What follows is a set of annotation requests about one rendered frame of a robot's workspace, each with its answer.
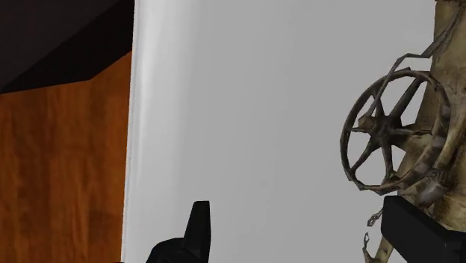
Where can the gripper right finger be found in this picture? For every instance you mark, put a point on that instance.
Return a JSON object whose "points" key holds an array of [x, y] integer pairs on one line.
{"points": [[422, 233]]}

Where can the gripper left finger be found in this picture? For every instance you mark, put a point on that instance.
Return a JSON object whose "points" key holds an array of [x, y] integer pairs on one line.
{"points": [[198, 240]]}

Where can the beige figure with spoked wheel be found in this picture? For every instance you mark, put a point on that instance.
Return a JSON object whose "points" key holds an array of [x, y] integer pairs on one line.
{"points": [[448, 72]]}

